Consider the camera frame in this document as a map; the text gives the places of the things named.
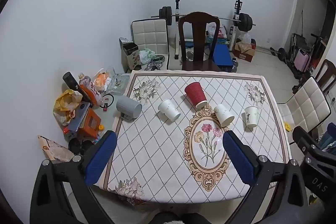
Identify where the pale green plastic bag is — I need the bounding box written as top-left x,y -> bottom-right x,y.
139,48 -> 156,63

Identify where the white red plastic bag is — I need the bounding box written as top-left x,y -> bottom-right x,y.
206,22 -> 228,40

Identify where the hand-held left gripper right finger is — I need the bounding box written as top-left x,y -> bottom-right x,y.
223,131 -> 308,224

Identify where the grey mug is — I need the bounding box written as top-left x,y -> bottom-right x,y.
116,96 -> 143,121

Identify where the blue cloth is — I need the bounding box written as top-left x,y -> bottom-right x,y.
318,123 -> 336,156

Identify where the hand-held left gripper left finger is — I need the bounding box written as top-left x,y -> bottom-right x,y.
30,131 -> 117,224

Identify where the printed paper leaflet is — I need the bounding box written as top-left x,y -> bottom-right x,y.
38,135 -> 75,162

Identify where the black looped cable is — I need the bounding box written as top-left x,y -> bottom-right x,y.
100,93 -> 114,111

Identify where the white paper cup black print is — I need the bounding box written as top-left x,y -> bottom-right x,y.
244,106 -> 259,128

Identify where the red ribbed paper cup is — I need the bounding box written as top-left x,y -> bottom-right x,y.
184,81 -> 208,110

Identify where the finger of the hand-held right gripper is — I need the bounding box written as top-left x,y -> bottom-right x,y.
292,126 -> 320,151

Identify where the floral quilted tablecloth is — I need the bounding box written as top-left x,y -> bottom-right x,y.
103,70 -> 291,206

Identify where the yellow plastic bag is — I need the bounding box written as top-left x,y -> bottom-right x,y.
53,89 -> 82,126

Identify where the clear bag of oranges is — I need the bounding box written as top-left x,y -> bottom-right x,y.
93,70 -> 112,92

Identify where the blue bench pad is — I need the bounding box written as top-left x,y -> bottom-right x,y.
212,45 -> 234,69

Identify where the pink suitcase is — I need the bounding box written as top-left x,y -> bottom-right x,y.
295,49 -> 312,73

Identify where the white padded chair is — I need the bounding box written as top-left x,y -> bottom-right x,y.
131,18 -> 170,70
277,76 -> 331,136

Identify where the dark wooden chair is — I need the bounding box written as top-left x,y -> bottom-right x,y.
178,12 -> 221,72
314,59 -> 336,95

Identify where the orange label juice bottle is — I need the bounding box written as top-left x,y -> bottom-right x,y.
78,72 -> 103,105

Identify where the orange box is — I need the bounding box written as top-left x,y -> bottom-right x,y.
63,108 -> 103,140

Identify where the metal bowl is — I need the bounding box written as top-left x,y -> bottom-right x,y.
150,54 -> 166,70

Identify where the black flask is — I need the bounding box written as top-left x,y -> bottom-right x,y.
62,71 -> 92,104

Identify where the plain white paper cup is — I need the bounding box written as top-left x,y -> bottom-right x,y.
213,104 -> 235,127
158,99 -> 181,122

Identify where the barbell with black plates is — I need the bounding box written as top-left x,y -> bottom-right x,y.
151,6 -> 256,32

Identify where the small black dumbbell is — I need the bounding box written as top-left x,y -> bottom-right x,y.
270,47 -> 287,58

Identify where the clear plastic tray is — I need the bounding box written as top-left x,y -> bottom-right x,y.
106,72 -> 131,95

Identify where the folded black stroller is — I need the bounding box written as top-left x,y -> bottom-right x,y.
289,33 -> 305,57

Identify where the white blue squat rack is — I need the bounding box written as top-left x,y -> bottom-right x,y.
172,0 -> 244,60

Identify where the black round lid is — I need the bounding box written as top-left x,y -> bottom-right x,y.
68,139 -> 81,155

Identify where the dark green tea box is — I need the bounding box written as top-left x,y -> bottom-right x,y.
122,42 -> 142,71

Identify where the brown cardboard box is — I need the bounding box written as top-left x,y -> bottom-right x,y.
233,41 -> 257,63

